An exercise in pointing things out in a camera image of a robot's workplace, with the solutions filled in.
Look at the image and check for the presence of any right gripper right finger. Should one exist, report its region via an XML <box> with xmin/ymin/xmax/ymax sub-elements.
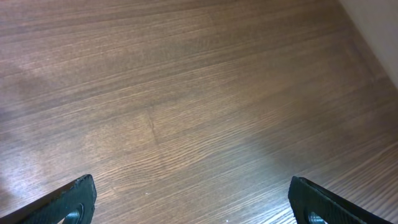
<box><xmin>288</xmin><ymin>176</ymin><xmax>392</xmax><ymax>224</ymax></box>

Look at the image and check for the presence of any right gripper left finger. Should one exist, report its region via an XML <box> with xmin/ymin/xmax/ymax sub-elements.
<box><xmin>1</xmin><ymin>174</ymin><xmax>97</xmax><ymax>224</ymax></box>

